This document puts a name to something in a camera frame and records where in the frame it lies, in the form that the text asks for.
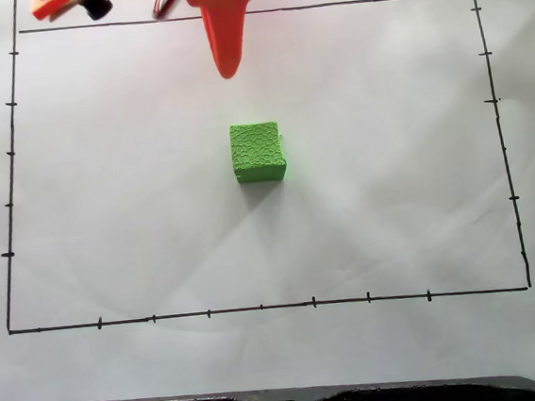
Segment green textured cube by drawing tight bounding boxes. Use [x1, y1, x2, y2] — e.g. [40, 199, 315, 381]
[227, 118, 292, 187]

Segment white sheet with drawn rectangle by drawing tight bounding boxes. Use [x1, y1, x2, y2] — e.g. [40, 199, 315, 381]
[0, 0, 535, 401]

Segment camera on orange mount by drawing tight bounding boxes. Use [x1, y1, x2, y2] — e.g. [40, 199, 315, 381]
[30, 0, 115, 26]

